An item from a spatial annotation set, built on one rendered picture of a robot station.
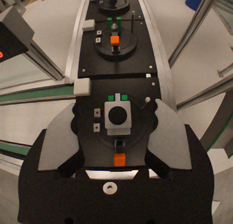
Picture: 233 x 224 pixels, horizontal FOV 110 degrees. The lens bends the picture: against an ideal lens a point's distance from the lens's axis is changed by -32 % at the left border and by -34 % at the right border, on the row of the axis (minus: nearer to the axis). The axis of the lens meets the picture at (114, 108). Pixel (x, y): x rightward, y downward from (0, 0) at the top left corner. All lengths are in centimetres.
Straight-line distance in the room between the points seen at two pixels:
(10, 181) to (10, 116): 184
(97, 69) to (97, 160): 25
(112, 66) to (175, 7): 71
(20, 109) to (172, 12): 96
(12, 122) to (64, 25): 57
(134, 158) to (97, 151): 10
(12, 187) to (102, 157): 217
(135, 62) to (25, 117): 45
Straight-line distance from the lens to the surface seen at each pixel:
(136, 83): 34
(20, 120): 54
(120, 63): 37
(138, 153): 32
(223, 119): 28
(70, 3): 99
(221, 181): 211
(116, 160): 22
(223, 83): 25
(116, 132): 23
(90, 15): 56
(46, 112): 45
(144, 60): 38
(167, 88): 38
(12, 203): 269
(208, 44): 78
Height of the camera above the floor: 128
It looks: 79 degrees down
